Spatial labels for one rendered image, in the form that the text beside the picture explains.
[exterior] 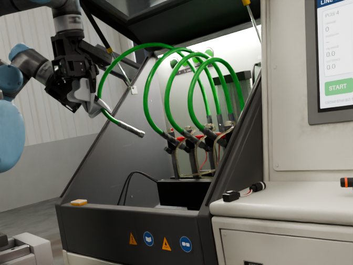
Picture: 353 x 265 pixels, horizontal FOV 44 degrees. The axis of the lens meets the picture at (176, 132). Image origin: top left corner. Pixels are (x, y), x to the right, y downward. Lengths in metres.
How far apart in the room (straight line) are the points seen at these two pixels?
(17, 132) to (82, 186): 0.81
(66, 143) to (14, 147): 7.47
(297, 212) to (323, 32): 0.46
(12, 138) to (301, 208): 0.53
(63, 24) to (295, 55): 0.60
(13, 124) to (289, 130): 0.66
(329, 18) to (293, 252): 0.55
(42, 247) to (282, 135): 0.63
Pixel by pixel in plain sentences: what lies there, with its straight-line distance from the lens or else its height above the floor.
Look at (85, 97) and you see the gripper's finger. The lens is 1.19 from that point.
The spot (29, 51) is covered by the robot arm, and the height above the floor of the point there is 1.45.
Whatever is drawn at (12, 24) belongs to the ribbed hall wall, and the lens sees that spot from 8.25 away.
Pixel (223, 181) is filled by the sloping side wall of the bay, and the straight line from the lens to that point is 1.04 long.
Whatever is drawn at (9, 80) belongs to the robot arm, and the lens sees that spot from 1.30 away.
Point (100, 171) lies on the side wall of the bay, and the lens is 1.60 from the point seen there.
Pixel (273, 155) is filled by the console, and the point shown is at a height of 1.04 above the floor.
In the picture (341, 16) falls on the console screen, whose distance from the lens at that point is 1.11.
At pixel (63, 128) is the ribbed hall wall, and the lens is 8.27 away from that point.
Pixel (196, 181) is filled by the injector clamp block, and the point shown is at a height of 0.98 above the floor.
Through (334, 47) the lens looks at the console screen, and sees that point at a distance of 1.10.
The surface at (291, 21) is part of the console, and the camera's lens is 1.18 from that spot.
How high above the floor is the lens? 1.20
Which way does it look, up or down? 3 degrees down
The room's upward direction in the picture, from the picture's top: 9 degrees counter-clockwise
